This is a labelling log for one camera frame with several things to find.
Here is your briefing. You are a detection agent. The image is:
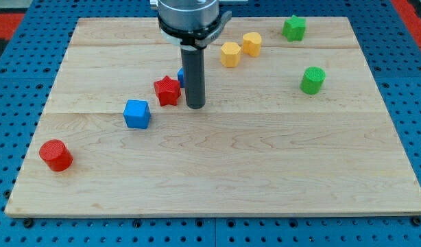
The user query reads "yellow hexagon block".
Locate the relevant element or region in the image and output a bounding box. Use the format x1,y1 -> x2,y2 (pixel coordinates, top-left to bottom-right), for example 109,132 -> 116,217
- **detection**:
220,42 -> 241,68

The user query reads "yellow heart block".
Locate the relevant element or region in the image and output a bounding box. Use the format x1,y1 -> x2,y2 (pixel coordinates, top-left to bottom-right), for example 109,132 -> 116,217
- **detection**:
241,32 -> 262,57

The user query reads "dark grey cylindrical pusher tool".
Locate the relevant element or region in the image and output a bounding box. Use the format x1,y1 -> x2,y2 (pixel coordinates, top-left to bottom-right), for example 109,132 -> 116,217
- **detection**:
181,49 -> 206,109

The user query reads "green star block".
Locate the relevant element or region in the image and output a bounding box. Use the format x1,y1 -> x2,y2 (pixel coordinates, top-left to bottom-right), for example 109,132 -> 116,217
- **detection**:
282,15 -> 306,42

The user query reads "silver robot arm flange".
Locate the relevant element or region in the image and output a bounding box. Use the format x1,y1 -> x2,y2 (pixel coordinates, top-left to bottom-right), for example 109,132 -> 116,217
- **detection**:
150,0 -> 232,51

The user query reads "wooden board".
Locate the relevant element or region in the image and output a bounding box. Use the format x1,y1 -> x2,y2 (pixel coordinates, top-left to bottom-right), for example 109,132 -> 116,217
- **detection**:
5,17 -> 421,218

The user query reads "green cylinder block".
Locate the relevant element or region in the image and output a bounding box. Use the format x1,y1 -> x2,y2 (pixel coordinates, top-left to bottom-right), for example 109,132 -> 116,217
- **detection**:
300,67 -> 326,95

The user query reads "red star block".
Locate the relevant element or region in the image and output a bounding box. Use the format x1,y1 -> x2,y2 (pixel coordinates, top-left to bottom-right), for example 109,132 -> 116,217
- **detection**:
154,76 -> 181,106

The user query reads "red cylinder block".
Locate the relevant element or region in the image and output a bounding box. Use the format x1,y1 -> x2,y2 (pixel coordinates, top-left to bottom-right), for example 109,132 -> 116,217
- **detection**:
39,139 -> 73,172

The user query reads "blue cube block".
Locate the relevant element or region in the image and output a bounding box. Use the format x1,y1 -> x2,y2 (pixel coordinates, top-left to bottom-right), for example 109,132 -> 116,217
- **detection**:
123,99 -> 151,129

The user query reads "blue block behind tool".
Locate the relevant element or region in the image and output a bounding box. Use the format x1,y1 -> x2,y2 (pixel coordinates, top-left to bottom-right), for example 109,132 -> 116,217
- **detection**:
177,68 -> 184,88

